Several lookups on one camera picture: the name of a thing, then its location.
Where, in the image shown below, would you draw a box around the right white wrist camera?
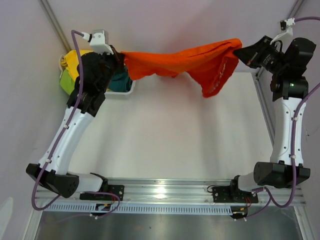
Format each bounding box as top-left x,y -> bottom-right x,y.
270,17 -> 295,44

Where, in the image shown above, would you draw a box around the white plastic bin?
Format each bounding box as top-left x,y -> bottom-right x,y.
104,81 -> 136,100

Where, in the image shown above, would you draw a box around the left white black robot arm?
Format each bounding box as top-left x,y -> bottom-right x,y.
26,50 -> 125,200

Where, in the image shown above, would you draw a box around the yellow shorts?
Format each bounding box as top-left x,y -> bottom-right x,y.
60,50 -> 79,82

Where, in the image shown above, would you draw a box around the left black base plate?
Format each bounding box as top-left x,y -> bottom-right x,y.
79,184 -> 125,201

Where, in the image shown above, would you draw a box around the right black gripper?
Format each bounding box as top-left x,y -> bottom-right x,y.
233,35 -> 289,76

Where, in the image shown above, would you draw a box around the lime green shorts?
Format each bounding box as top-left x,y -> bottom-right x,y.
59,69 -> 75,95

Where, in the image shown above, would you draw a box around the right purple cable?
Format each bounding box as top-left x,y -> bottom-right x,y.
232,15 -> 320,221

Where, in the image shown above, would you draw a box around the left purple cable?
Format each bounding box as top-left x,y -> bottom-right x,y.
31,29 -> 121,221

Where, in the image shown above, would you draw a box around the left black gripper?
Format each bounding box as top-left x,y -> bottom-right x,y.
95,44 -> 126,93

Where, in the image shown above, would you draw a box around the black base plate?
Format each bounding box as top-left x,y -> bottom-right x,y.
206,185 -> 259,204
79,184 -> 125,201

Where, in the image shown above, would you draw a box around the aluminium mounting rail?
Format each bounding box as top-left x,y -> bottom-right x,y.
35,178 -> 306,207

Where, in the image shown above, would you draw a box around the purple cable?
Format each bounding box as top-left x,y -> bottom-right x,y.
31,29 -> 121,221
232,15 -> 320,221

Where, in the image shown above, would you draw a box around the teal shorts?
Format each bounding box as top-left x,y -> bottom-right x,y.
108,72 -> 133,93

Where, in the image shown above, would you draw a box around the white slotted cable duct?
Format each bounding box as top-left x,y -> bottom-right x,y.
46,202 -> 233,216

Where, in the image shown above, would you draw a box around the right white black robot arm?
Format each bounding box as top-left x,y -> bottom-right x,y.
228,36 -> 316,203

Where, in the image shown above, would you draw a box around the orange shorts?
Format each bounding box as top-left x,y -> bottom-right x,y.
122,38 -> 243,98

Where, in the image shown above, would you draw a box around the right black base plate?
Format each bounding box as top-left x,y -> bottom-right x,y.
206,185 -> 259,204

